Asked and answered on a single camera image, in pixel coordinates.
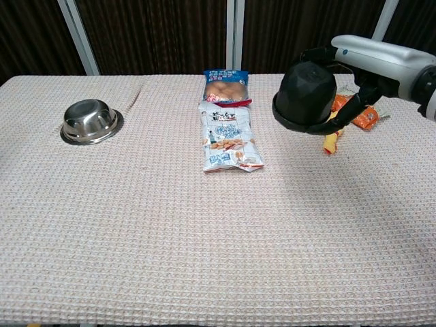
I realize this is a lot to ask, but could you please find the stainless steel bowl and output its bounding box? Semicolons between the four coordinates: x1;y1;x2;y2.
60;98;124;146

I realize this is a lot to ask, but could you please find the white peanut snack bag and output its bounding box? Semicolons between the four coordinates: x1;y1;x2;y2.
198;100;265;174

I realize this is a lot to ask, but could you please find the dark brown partition panel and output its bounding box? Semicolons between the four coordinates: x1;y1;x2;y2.
384;0;436;59
0;0;86;86
241;0;386;74
74;0;228;76

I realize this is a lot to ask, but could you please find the beige waffle tablecloth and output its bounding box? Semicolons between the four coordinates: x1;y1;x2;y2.
0;73;436;326

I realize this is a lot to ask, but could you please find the blue snack bag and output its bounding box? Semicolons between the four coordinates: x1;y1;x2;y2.
202;69;253;108

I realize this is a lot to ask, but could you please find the orange snack bag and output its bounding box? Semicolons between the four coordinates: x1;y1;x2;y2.
332;84;391;131

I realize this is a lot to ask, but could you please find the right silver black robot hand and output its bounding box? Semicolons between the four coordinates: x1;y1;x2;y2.
298;34;436;137

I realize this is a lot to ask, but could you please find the grey metal partition post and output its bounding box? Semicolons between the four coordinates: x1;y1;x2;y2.
57;0;100;76
225;0;245;74
371;0;399;41

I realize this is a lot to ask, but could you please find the yellow rubber chicken toy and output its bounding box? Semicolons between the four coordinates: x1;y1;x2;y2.
321;110;345;156

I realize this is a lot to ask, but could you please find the black upturned bowl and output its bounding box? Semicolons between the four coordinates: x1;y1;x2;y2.
275;60;337;125

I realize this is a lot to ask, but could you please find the black round puck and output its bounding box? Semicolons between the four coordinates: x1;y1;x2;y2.
271;98;337;134

